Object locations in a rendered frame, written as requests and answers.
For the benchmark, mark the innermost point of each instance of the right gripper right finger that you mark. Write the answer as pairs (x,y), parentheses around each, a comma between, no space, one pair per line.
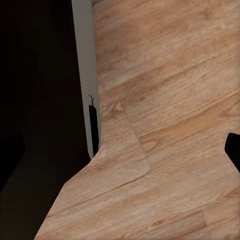
(232,148)

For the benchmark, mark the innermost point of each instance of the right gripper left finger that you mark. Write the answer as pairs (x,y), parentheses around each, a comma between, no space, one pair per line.
(12,149)

